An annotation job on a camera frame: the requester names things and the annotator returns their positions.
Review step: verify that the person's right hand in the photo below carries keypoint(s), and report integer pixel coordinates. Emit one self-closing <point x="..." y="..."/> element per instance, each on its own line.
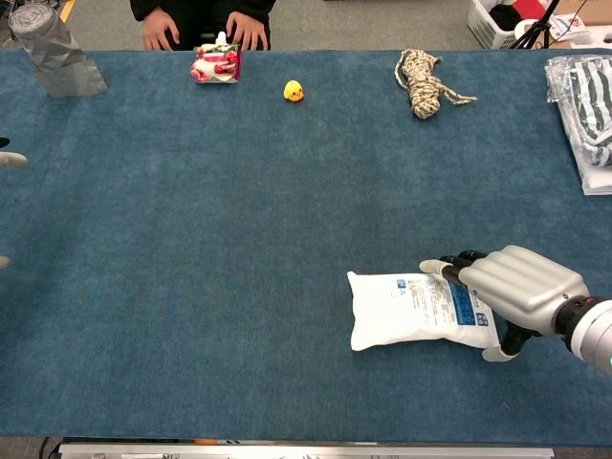
<point x="161" y="31"/>

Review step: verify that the person in black clothes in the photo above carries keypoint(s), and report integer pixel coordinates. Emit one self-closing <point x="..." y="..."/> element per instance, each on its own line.
<point x="201" y="14"/>

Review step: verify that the yellow rubber duck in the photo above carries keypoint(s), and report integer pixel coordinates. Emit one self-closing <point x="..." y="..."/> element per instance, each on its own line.
<point x="293" y="91"/>

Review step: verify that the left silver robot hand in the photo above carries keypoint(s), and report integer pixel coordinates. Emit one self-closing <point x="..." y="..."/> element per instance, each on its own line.
<point x="12" y="160"/>

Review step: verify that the red white snack pouch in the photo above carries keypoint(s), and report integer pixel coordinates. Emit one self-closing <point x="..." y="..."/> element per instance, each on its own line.
<point x="215" y="64"/>

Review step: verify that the striped clothes in clear bag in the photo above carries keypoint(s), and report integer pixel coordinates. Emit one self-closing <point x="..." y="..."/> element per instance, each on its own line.
<point x="590" y="115"/>

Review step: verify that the blue felt table cloth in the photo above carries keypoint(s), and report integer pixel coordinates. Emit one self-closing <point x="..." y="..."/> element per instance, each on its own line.
<point x="239" y="239"/>

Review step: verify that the cardboard box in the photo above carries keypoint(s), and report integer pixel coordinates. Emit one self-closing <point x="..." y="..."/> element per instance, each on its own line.
<point x="588" y="12"/>

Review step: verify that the white blue plastic packet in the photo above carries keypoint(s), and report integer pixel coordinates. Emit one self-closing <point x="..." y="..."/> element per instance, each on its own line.
<point x="397" y="315"/>

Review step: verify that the black tripod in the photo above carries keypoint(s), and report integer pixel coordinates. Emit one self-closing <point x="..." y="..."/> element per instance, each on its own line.
<point x="535" y="28"/>

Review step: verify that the person's left hand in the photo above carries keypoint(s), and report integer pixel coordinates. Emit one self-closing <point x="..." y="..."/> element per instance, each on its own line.
<point x="248" y="31"/>

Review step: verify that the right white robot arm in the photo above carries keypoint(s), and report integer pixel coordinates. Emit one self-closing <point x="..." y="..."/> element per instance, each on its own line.
<point x="595" y="330"/>

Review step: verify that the white plastic basket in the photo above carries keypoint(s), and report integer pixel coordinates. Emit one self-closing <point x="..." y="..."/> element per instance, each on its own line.
<point x="485" y="28"/>

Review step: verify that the aluminium rail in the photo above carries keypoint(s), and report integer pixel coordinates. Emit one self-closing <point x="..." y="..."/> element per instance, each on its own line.
<point x="306" y="452"/>

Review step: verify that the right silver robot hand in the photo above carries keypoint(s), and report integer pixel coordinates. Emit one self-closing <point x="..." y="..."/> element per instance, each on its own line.
<point x="526" y="287"/>

